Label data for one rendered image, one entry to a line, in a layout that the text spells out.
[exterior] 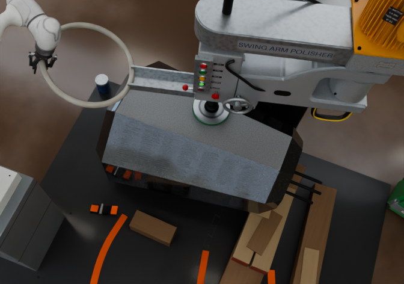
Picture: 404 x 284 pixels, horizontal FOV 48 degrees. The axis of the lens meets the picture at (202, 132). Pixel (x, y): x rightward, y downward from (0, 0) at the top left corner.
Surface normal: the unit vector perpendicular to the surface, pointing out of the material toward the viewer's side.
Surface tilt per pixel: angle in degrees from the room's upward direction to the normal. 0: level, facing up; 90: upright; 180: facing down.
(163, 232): 0
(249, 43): 90
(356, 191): 0
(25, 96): 0
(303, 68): 40
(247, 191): 45
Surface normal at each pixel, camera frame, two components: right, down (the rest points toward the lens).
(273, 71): -0.01, -0.44
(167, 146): -0.20, 0.29
